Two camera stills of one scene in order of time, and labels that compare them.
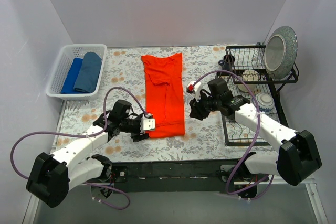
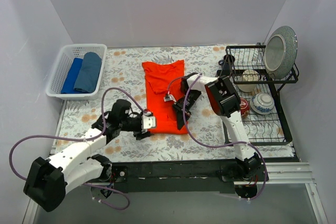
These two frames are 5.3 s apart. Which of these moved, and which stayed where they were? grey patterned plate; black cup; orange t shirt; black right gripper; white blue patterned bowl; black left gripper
Moved: black right gripper; orange t shirt
Stayed: black cup; grey patterned plate; white blue patterned bowl; black left gripper
